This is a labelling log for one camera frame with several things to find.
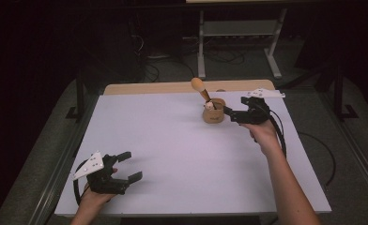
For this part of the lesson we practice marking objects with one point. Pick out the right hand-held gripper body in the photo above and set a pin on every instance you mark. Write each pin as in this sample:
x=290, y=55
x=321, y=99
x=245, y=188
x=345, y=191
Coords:
x=254, y=114

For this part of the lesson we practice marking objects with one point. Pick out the white metal stand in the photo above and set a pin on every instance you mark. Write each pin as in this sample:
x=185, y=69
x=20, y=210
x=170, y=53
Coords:
x=240, y=28

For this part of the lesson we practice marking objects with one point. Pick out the small white figurine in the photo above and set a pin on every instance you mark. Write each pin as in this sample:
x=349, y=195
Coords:
x=208, y=105

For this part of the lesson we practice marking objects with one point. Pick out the black metal stand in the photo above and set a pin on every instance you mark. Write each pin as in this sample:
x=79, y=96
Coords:
x=339, y=97
x=79, y=100

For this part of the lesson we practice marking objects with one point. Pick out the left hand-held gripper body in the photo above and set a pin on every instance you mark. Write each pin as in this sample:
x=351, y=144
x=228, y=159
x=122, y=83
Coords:
x=102, y=184

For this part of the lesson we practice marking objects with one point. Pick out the person's right hand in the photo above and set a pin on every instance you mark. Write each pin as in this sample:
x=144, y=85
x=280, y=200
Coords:
x=263, y=136

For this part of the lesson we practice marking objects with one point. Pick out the brown round brush holder cup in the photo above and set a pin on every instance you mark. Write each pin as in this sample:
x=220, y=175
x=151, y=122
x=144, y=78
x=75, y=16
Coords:
x=214, y=117

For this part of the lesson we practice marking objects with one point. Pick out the person's left hand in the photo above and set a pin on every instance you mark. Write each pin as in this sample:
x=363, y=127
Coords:
x=96, y=198

